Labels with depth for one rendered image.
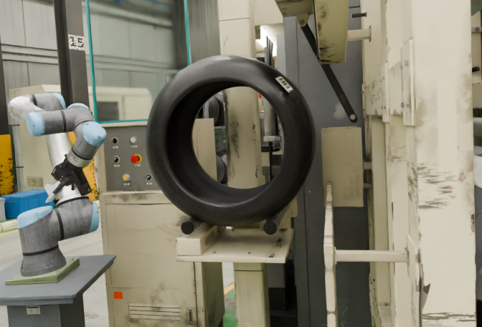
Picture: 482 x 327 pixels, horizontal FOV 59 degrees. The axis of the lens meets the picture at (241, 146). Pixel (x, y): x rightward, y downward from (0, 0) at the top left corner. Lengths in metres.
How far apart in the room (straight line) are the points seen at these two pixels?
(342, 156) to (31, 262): 1.39
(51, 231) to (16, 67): 8.36
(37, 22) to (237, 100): 9.25
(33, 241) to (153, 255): 0.60
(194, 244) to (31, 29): 9.46
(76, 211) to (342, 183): 1.21
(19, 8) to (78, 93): 3.79
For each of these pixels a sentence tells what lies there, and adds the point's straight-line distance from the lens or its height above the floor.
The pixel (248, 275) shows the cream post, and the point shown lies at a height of 0.60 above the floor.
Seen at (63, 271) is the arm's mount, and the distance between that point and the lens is 2.10.
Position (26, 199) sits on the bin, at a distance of 6.90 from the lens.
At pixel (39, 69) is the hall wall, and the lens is 10.57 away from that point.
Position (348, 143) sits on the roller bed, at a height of 1.14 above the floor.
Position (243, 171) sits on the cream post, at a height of 1.04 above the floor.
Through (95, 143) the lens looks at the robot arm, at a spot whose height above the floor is 1.19.
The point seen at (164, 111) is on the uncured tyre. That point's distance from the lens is 1.42.
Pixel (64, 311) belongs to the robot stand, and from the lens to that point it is 2.15.
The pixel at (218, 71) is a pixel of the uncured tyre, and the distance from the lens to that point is 1.37.
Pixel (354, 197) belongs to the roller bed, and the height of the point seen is 0.94.
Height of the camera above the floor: 1.25
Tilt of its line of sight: 4 degrees down
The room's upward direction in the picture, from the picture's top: 3 degrees counter-clockwise
